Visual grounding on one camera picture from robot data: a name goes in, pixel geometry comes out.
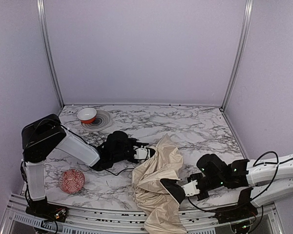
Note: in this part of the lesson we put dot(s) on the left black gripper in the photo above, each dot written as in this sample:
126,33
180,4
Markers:
132,146

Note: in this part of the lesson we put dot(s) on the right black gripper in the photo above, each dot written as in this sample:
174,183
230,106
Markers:
183,189

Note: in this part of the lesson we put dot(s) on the beige folding umbrella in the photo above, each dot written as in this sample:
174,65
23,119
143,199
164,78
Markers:
150,195

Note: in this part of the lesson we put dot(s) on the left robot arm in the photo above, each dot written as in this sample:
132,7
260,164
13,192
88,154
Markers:
42,137

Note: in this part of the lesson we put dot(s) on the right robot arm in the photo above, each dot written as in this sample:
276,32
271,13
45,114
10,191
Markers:
266,179

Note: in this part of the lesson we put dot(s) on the grey ringed silicone mat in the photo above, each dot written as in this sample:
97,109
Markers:
102,121

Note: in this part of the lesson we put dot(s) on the orange white bowl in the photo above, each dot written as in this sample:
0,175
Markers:
87,115

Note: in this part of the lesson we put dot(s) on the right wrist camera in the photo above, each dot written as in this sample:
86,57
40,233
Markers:
191,188

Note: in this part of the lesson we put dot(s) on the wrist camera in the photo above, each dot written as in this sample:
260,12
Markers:
143,153
191,188

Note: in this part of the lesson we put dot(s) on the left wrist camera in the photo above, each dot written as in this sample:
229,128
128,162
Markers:
143,153

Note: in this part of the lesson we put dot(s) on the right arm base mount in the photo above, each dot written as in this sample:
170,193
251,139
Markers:
230,215

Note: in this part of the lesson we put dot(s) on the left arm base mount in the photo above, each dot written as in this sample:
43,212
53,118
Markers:
51,212

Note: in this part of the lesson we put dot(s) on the front aluminium rail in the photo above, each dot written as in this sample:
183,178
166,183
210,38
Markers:
97,221

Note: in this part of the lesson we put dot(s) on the left aluminium frame post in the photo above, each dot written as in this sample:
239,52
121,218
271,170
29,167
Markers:
48,52

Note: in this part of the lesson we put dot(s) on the aluminium frame post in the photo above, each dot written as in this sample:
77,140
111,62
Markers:
239,53
48,52

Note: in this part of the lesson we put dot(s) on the right aluminium frame post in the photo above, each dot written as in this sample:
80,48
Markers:
239,53

